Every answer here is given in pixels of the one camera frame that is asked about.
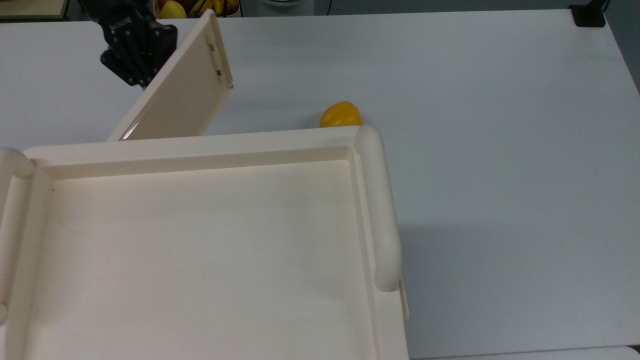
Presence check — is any toy banana bunch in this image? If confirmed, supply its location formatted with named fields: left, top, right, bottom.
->
left=187, top=0, right=241, bottom=17

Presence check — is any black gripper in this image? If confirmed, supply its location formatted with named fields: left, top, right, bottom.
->
left=98, top=6, right=179, bottom=89

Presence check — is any yellow toy bell pepper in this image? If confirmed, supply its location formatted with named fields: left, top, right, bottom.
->
left=319, top=101, right=364, bottom=129

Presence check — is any yellow toy fruit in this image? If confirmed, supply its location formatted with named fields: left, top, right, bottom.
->
left=158, top=0, right=188, bottom=20

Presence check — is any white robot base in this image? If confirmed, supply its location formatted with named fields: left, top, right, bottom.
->
left=257, top=0, right=317, bottom=17

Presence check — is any wooden framed board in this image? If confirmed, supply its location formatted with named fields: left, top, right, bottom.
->
left=0, top=0, right=70, bottom=21

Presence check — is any black table clamp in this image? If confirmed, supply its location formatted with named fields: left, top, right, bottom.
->
left=569, top=0, right=607, bottom=28

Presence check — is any cream cabinet door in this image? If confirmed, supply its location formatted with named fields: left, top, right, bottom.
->
left=107, top=9, right=235, bottom=142

